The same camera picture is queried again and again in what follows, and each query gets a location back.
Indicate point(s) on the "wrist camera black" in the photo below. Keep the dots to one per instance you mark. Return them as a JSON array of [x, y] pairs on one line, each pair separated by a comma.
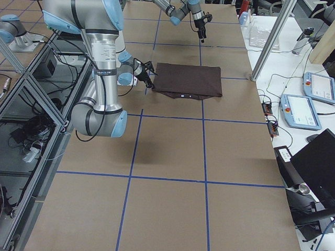
[[207, 17], [148, 67]]

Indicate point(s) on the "near teach pendant tablet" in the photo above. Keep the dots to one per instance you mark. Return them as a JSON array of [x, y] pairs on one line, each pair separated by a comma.
[[299, 112]]

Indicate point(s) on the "black box white label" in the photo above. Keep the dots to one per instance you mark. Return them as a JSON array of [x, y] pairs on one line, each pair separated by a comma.
[[283, 153]]

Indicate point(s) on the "aluminium frame post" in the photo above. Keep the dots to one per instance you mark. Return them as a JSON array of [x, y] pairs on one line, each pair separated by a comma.
[[275, 32]]

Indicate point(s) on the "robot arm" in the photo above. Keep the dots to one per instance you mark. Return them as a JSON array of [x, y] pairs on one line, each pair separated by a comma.
[[99, 112], [192, 8]]

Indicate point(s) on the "clear bag with cardboard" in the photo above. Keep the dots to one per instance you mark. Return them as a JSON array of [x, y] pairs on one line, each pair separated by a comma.
[[258, 36]]

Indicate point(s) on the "red fire extinguisher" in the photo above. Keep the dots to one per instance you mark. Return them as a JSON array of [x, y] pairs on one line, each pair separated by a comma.
[[244, 6]]

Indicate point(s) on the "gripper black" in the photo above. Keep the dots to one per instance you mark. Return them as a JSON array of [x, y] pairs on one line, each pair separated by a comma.
[[143, 76], [198, 23]]

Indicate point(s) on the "orange connector module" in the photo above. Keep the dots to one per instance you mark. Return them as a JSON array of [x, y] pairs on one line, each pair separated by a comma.
[[267, 108], [272, 128]]

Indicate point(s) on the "orange connector module near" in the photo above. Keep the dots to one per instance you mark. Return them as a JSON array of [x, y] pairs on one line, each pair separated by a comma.
[[272, 128]]

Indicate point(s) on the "far teach pendant tablet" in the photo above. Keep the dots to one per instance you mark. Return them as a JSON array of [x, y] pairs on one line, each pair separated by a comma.
[[319, 87]]

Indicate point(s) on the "brown paper table cover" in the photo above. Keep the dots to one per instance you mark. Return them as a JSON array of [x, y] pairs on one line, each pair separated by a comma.
[[187, 174]]

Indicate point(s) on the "teach pendant tablet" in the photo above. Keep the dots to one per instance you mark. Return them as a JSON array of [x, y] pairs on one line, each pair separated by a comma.
[[319, 87], [299, 112]]

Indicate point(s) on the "black monitor on stand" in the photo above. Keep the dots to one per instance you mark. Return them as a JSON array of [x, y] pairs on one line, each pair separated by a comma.
[[315, 165]]

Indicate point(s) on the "steel water bottle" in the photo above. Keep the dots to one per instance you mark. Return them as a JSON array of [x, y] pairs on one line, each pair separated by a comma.
[[302, 40]]

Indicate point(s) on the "orange connector module far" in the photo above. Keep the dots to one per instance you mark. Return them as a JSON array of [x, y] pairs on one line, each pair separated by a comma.
[[267, 108]]

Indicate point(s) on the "brown t-shirt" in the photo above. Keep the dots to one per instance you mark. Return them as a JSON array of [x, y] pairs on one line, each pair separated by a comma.
[[188, 81]]

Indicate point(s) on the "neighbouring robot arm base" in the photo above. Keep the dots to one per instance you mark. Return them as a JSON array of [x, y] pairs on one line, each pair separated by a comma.
[[15, 35]]

